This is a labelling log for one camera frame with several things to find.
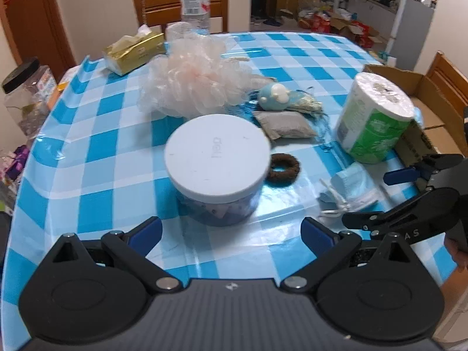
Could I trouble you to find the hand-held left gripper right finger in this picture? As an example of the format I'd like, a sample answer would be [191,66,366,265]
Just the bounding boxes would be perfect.
[280,216,426,295]

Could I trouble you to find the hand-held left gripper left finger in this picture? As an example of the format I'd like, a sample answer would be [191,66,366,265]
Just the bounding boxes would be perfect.
[38,216,181,295]

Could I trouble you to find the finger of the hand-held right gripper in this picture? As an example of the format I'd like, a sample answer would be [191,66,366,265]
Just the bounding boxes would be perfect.
[383,153,465,187]
[342,187,461,241]

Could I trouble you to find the cardboard box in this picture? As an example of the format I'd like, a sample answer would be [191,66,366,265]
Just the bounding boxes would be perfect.
[362,64,468,169]
[331,16,390,48]

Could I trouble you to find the blue face mask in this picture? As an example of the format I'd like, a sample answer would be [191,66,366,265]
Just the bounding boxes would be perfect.
[316,163,390,223]

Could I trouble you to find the green toilet paper roll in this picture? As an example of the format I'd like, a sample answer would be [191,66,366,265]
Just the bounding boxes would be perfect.
[335,72,415,164]

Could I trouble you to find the grey fabric sachet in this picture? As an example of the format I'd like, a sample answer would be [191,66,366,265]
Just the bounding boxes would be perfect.
[252,110,317,141]

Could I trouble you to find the blue round plush toy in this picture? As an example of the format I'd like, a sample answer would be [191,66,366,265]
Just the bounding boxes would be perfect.
[257,83,293,112]

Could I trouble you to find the pink mesh bath pouf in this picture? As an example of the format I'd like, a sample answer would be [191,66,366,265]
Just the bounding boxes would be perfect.
[137,33,258,118]

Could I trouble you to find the person's right hand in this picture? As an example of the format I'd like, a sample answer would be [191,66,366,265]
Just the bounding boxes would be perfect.
[444,239,468,269]

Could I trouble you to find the brown hair scrunchie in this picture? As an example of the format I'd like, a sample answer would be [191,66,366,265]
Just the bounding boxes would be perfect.
[265,152,300,183]

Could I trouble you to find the blue checkered tablecloth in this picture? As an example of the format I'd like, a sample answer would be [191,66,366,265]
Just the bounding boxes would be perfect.
[0,31,461,351]

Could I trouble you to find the round jar with white lid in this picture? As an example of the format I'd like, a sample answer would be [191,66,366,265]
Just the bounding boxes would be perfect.
[164,114,272,227]

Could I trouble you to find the wooden chair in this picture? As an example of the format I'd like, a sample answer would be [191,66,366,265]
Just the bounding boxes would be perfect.
[133,0,230,39]
[424,50,468,106]

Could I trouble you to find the embroidered tasselled sachet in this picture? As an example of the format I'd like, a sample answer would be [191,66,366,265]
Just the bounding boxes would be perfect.
[287,87,331,152]

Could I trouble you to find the blue white tissue packs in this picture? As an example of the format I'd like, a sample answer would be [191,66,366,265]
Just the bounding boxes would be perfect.
[376,50,398,68]

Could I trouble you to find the grey refrigerator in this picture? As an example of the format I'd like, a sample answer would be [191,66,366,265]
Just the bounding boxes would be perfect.
[386,0,437,72]

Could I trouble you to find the purple packets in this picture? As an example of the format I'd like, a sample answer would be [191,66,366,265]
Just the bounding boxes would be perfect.
[0,144,32,191]

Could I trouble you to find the open cardboard box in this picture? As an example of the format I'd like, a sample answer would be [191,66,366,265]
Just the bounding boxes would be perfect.
[331,16,390,48]

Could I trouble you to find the clear jar with black lid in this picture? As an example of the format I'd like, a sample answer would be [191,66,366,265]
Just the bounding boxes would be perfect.
[2,57,61,140]

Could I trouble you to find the red packaged bag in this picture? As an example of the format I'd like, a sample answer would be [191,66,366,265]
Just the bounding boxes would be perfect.
[298,10,331,32]

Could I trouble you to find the golden tissue pack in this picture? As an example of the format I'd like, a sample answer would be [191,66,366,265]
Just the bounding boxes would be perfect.
[102,25,167,77]

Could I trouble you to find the dark shoes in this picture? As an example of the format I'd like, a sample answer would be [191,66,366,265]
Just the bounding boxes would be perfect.
[252,15,282,27]

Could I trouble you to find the clear plastic water bottle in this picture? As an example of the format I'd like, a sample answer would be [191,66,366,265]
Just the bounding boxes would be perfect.
[180,0,211,35]

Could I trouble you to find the brown wooden door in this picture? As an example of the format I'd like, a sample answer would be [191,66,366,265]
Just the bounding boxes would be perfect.
[0,0,77,81]

